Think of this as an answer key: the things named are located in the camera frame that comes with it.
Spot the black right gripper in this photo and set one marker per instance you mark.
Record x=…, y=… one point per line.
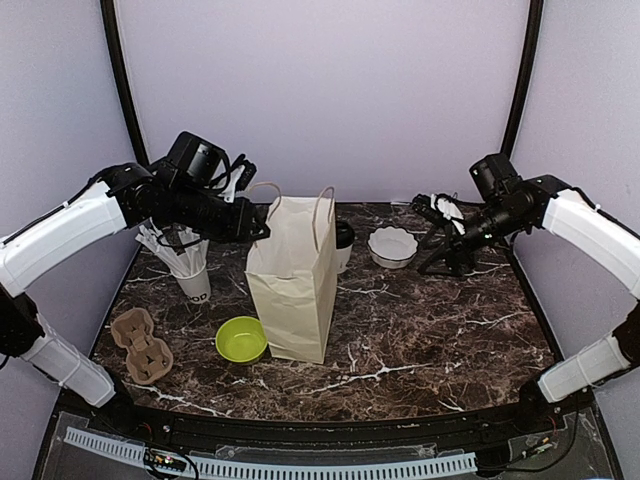
x=446, y=249

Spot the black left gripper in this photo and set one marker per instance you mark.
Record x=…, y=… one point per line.
x=238, y=230

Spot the brown paper takeout bag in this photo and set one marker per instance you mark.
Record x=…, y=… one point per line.
x=292, y=276

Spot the black plastic cup lid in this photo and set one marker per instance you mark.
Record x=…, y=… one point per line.
x=345, y=235

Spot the brown cardboard cup carrier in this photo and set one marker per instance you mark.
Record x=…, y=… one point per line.
x=148, y=358

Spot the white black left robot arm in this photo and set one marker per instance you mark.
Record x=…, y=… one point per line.
x=116, y=199

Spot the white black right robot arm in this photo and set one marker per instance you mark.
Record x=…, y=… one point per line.
x=586, y=271

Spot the bundle of white wrapped straws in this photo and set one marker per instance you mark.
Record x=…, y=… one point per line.
x=184, y=254

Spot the white scalloped ceramic bowl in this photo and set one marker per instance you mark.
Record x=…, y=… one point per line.
x=392, y=248

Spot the white cup holding straws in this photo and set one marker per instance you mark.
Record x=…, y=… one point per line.
x=195, y=286

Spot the lime green bowl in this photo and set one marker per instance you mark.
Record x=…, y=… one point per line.
x=241, y=340

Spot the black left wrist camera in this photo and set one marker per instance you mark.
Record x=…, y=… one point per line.
x=195, y=158

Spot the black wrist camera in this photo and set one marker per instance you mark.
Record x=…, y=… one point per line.
x=494, y=176
x=195, y=158

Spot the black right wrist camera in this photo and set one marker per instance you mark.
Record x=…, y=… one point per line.
x=494, y=176

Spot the black front table rail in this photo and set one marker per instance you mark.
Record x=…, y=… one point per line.
x=485, y=429

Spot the black corner frame post left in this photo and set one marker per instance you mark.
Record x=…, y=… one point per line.
x=128, y=93

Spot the black corner frame post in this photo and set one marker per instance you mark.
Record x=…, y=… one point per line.
x=525, y=70
x=128, y=93

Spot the white slotted cable duct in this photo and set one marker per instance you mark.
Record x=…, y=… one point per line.
x=244, y=463

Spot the black corner frame post right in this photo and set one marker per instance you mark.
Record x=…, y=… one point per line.
x=525, y=70

